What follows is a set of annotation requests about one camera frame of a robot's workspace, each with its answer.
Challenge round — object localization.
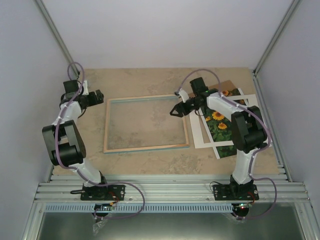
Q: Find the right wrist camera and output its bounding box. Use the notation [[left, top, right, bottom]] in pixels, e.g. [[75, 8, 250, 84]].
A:
[[174, 88, 190, 103]]

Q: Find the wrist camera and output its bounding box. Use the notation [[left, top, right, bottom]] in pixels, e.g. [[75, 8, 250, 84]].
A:
[[174, 88, 190, 103], [80, 80, 89, 95]]

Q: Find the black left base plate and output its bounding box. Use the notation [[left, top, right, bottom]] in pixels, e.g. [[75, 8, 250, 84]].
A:
[[70, 184, 126, 202]]

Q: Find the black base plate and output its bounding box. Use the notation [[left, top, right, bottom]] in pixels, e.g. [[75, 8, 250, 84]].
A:
[[211, 183, 260, 201], [70, 184, 126, 202]]

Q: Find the controller board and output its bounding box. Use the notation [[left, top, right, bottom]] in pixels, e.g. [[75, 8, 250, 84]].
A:
[[93, 202, 117, 212], [236, 202, 253, 209]]

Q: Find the right controller board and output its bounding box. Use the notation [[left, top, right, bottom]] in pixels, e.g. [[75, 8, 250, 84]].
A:
[[236, 202, 253, 209]]

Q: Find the aluminium corner post left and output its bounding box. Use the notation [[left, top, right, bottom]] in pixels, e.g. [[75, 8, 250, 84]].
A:
[[33, 0, 74, 64]]

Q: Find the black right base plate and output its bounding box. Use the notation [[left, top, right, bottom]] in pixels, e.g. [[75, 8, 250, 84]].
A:
[[211, 183, 260, 201]]

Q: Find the blue wooden picture frame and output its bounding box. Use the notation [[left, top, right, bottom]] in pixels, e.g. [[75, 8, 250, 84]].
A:
[[103, 94, 190, 154]]

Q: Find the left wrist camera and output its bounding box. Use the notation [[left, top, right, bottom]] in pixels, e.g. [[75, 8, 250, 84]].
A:
[[80, 80, 89, 95]]

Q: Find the slotted grey cable duct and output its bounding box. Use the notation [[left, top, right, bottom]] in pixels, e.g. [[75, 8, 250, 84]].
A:
[[44, 203, 233, 214]]

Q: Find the left controller board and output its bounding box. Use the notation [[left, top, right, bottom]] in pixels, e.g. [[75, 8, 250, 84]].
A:
[[93, 202, 117, 212]]

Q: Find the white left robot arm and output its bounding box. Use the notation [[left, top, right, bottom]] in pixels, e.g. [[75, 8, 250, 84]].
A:
[[42, 80, 110, 201]]

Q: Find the aluminium corner post right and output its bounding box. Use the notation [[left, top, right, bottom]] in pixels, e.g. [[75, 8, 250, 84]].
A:
[[251, 0, 302, 76]]

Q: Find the sunflower photo print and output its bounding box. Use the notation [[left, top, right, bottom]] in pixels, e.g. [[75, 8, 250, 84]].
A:
[[203, 87, 245, 160]]

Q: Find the aluminium rail platform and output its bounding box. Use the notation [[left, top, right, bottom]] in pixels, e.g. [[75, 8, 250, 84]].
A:
[[34, 174, 310, 203]]

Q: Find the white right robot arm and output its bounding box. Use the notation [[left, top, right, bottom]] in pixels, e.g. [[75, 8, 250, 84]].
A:
[[170, 77, 271, 200]]

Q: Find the aluminium corner post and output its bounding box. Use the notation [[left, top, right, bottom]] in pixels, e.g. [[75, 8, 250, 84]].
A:
[[251, 0, 302, 76], [33, 0, 74, 64]]

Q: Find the white mat board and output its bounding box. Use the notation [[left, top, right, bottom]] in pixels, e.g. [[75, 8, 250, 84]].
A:
[[188, 94, 259, 149]]

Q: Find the brown frame backing board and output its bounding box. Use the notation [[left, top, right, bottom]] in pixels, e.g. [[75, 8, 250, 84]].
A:
[[188, 77, 236, 98]]

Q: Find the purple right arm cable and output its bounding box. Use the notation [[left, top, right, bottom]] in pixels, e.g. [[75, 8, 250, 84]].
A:
[[178, 68, 277, 221]]

